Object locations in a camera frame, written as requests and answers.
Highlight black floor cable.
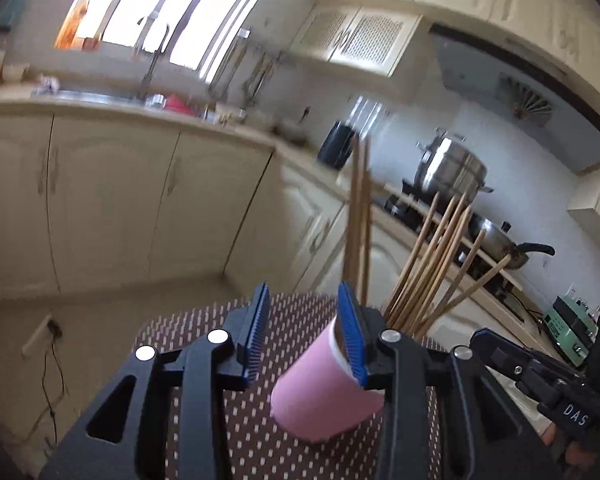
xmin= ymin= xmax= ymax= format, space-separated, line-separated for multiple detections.
xmin=41 ymin=330 xmax=65 ymax=442

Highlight person's right hand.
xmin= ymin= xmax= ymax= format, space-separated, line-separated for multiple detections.
xmin=541 ymin=422 xmax=570 ymax=466

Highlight pink cup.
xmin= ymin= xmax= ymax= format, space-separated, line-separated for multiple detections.
xmin=270 ymin=312 xmax=385 ymax=445

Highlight steel sink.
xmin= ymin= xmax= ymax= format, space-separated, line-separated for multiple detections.
xmin=30 ymin=87 xmax=221 ymax=121

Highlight red dish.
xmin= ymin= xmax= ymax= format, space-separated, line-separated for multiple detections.
xmin=162 ymin=92 xmax=201 ymax=116

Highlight chrome faucet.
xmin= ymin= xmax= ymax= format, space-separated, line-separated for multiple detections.
xmin=132 ymin=12 xmax=173 ymax=103

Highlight grey range hood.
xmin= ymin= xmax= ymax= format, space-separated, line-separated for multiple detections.
xmin=427 ymin=22 xmax=600 ymax=176

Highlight orange bottle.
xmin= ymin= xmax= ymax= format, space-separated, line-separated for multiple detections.
xmin=55 ymin=0 xmax=88 ymax=51

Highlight white power strip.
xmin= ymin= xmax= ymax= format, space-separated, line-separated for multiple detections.
xmin=22 ymin=312 xmax=63 ymax=357

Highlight steel wok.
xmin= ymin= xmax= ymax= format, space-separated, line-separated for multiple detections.
xmin=457 ymin=217 xmax=556 ymax=270

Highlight bunch of wooden chopsticks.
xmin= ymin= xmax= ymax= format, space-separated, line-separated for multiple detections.
xmin=341 ymin=135 xmax=513 ymax=341

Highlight hanging steel utensils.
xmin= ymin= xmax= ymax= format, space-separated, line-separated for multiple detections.
xmin=240 ymin=55 xmax=276 ymax=108

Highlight steel steamer pot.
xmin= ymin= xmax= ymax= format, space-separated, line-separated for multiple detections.
xmin=412 ymin=130 xmax=495 ymax=201

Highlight light blue wall holder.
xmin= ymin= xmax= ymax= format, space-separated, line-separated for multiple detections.
xmin=0 ymin=0 xmax=28 ymax=31

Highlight green electric cooker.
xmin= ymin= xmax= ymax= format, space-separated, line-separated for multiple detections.
xmin=542 ymin=295 xmax=598 ymax=366

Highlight white framed window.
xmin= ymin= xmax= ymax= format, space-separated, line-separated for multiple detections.
xmin=55 ymin=0 xmax=288 ymax=86

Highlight black gas stove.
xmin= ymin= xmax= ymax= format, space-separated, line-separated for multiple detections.
xmin=382 ymin=180 xmax=526 ymax=321

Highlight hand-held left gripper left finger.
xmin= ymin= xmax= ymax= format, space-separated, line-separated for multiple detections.
xmin=40 ymin=282 xmax=272 ymax=480

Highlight brown polka dot tablecloth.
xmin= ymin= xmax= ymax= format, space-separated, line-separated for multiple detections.
xmin=130 ymin=290 xmax=481 ymax=480

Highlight dark blue kettle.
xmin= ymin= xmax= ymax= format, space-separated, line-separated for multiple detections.
xmin=316 ymin=120 xmax=357 ymax=170

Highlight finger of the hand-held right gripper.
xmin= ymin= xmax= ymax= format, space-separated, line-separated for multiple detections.
xmin=471 ymin=328 xmax=588 ymax=401

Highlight beige stone countertop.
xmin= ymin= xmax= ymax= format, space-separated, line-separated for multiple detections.
xmin=0 ymin=95 xmax=556 ymax=351

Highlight small white bowl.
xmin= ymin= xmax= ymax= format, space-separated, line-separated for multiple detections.
xmin=2 ymin=62 xmax=31 ymax=83

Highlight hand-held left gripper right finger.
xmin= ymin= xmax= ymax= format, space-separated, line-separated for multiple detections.
xmin=337 ymin=281 xmax=556 ymax=480

